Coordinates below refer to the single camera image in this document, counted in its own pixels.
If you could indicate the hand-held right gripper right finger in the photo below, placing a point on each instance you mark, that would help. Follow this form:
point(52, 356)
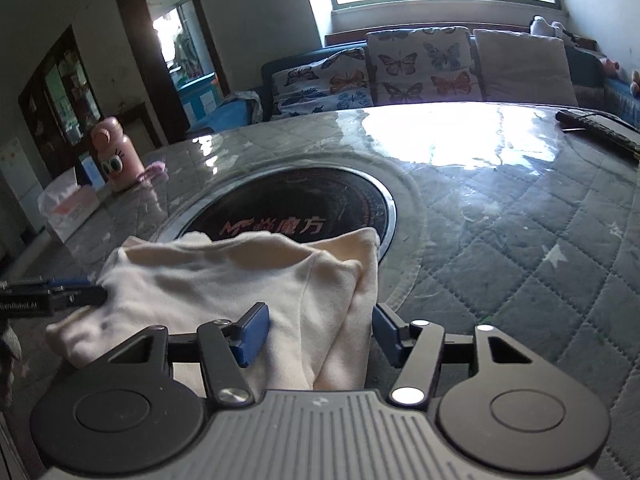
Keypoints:
point(384, 332)

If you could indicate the pink plush toy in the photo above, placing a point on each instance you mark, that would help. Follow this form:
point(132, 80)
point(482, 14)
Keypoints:
point(610, 66)

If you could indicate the blue cloth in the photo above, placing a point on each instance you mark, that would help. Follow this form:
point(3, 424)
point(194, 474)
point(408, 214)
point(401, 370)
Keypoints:
point(220, 115)

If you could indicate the hanging clothes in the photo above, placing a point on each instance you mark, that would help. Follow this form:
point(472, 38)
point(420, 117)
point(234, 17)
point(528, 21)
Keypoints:
point(180, 47)

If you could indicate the dark wooden display cabinet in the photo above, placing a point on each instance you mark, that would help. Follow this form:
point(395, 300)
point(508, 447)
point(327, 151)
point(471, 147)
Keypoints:
point(35, 110)

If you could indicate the beige cushion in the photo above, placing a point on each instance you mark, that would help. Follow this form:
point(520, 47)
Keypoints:
point(525, 67)

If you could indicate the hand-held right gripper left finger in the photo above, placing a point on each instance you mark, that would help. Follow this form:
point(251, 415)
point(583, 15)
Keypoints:
point(254, 332)

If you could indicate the dark wooden door frame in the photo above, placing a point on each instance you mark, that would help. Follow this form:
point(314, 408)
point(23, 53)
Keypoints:
point(140, 60)

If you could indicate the pink cartoon face bottle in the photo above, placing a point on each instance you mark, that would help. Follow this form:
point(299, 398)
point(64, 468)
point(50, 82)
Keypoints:
point(120, 160)

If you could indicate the pink and white tissue box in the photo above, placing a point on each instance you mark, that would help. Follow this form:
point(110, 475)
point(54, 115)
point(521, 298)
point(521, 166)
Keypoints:
point(70, 210)

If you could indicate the round black induction cooktop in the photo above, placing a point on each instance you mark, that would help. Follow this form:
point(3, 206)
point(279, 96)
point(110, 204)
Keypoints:
point(310, 200)

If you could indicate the black remote control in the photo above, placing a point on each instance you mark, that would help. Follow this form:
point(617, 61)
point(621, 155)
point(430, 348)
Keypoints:
point(595, 122)

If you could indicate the white plush toy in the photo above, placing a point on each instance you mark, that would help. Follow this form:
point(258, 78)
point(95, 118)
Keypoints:
point(545, 26)

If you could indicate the white fridge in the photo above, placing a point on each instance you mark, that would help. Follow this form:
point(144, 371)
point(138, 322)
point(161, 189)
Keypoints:
point(20, 175)

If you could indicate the small pink cloth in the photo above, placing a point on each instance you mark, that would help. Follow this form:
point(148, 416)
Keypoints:
point(152, 171)

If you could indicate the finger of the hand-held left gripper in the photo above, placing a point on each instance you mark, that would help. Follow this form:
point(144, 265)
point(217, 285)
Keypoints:
point(70, 283)
point(82, 297)

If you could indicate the dark blue sofa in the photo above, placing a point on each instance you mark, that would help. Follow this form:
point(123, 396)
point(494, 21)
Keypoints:
point(270, 67)

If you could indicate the blue cabinet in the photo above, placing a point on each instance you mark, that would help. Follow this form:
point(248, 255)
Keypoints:
point(200, 95)

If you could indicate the cream long-sleeve garment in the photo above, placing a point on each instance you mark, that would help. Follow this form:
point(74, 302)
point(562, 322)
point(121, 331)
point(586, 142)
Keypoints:
point(200, 280)

